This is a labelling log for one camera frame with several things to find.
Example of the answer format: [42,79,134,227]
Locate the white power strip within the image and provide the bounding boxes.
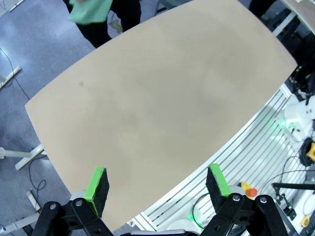
[26,189,42,212]

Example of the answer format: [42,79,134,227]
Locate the green terry towel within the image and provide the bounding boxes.
[68,0,113,25]

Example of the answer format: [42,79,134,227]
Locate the person in black clothes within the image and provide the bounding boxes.
[248,0,278,21]

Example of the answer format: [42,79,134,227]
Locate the black floor cable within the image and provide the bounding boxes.
[0,47,32,101]

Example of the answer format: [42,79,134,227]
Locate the white side table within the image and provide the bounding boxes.
[272,0,315,37]

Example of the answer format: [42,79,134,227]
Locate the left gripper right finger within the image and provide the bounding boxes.
[199,163,289,236]

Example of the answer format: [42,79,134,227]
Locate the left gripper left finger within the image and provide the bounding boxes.
[31,167,114,236]

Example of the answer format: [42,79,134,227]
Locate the white desk floor foot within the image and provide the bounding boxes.
[0,66,23,89]

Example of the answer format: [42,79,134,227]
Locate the yellow star knob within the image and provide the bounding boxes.
[306,143,315,162]

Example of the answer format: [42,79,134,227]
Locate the aluminium profile base frame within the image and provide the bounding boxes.
[126,83,315,236]

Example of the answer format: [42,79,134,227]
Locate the black coiled cable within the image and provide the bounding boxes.
[298,137,315,168]

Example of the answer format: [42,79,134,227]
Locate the yellow red emergency stop button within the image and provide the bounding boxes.
[240,181,258,200]

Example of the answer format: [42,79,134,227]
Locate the person in denim jacket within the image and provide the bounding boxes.
[63,0,143,49]

